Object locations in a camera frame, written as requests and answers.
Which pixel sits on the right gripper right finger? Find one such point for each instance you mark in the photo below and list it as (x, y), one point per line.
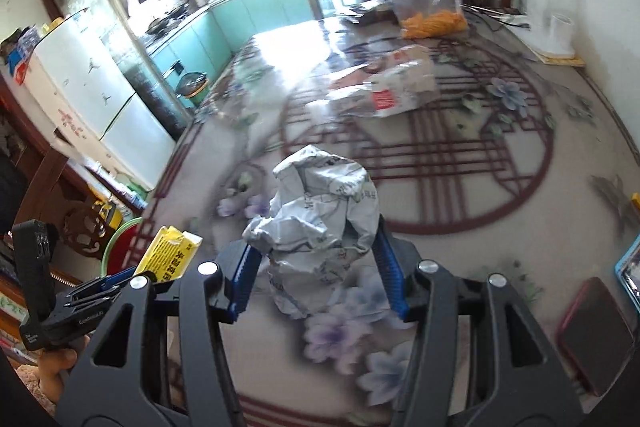
(515, 376)

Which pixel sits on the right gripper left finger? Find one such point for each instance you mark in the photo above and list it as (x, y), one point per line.
(157, 357)

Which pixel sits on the yellow medicine box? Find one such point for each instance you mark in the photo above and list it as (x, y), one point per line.
(169, 254)

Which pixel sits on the white newspaper ball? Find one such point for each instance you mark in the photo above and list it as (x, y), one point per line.
(322, 219)

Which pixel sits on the crushed clear plastic bottle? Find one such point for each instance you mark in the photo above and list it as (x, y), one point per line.
(393, 83)

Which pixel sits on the green kitchen trash bin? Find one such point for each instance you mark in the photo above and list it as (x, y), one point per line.
(193, 87)

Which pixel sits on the teal kitchen cabinets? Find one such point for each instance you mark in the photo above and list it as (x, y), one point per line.
(207, 40)

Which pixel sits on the person's left hand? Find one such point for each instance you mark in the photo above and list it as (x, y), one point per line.
(44, 380)

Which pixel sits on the red bowl green rim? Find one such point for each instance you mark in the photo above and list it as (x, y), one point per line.
(113, 260)

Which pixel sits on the smartphone red case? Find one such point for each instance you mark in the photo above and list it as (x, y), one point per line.
(595, 337)

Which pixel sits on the white refrigerator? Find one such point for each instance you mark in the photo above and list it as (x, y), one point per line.
(80, 88)

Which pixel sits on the black wok on stove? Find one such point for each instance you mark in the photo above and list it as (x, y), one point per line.
(159, 26)

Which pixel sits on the white cup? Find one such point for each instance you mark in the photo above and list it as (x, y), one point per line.
(561, 34)

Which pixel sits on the dark snack packet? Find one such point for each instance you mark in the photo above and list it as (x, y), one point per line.
(369, 13)

